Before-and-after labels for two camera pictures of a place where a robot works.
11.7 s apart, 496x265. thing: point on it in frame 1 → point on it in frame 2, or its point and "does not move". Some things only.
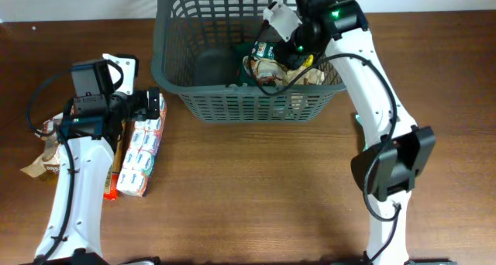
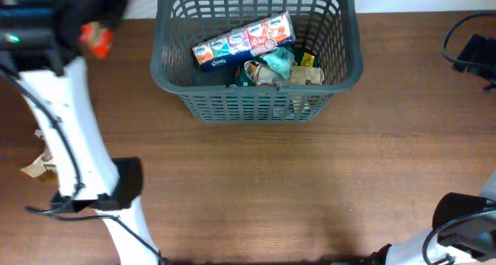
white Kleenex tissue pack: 141,153 → 266,35
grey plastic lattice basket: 199,37 does not move
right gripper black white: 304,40 → 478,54
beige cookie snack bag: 262,71 does not move
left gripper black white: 142,110 → 115,17
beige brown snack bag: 46,166 does not move
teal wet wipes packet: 359,120 → 280,60
